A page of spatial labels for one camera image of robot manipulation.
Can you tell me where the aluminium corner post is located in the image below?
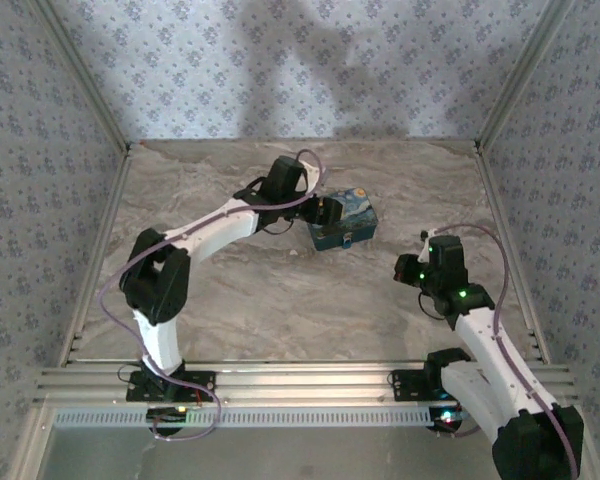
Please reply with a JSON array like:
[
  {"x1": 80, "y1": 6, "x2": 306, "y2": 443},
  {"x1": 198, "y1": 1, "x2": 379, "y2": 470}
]
[
  {"x1": 476, "y1": 0, "x2": 577, "y2": 147},
  {"x1": 28, "y1": 0, "x2": 134, "y2": 151}
]

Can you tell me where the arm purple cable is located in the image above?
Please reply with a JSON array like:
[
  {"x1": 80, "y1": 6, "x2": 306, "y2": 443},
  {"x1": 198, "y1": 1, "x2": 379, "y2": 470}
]
[
  {"x1": 429, "y1": 223, "x2": 580, "y2": 480},
  {"x1": 97, "y1": 148, "x2": 329, "y2": 442}
]

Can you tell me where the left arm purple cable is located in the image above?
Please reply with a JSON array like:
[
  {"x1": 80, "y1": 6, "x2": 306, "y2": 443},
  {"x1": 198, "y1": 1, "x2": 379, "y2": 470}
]
[{"x1": 97, "y1": 148, "x2": 329, "y2": 442}]

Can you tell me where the aluminium cross rail frame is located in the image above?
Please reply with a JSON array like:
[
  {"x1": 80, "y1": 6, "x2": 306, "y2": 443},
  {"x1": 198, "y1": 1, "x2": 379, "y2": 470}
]
[{"x1": 33, "y1": 360, "x2": 580, "y2": 407}]

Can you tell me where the grey slotted cable duct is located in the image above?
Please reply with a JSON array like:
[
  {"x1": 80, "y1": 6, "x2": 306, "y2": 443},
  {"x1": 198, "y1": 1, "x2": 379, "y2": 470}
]
[{"x1": 53, "y1": 406, "x2": 464, "y2": 430}]

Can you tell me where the left gripper thin black cable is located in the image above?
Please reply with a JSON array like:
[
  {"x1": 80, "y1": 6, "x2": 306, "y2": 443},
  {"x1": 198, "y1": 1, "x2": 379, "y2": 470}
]
[{"x1": 259, "y1": 219, "x2": 294, "y2": 238}]

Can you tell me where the aluminium table side rail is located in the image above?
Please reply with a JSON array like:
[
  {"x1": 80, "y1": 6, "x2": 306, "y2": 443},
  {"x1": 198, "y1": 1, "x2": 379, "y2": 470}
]
[
  {"x1": 473, "y1": 141, "x2": 552, "y2": 364},
  {"x1": 57, "y1": 144, "x2": 134, "y2": 365}
]

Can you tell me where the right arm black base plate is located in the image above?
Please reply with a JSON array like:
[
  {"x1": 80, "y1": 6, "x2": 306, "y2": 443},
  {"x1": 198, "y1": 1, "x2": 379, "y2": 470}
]
[{"x1": 391, "y1": 368, "x2": 451, "y2": 402}]

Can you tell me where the gripper thin black cable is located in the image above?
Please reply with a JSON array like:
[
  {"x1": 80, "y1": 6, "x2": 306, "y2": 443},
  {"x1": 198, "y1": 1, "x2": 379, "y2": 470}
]
[
  {"x1": 259, "y1": 219, "x2": 294, "y2": 238},
  {"x1": 418, "y1": 292, "x2": 447, "y2": 320}
]

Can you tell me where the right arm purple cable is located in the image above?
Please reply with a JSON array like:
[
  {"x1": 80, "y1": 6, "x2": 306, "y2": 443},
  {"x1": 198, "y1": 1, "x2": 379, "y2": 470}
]
[{"x1": 429, "y1": 223, "x2": 580, "y2": 480}]

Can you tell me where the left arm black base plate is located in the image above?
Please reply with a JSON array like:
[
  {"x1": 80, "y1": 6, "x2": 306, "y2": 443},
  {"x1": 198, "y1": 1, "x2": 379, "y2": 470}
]
[{"x1": 125, "y1": 368, "x2": 217, "y2": 403}]

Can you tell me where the right gripper thin black cable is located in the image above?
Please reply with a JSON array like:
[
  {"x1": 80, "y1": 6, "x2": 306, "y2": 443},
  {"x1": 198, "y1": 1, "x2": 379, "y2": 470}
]
[{"x1": 418, "y1": 292, "x2": 447, "y2": 320}]

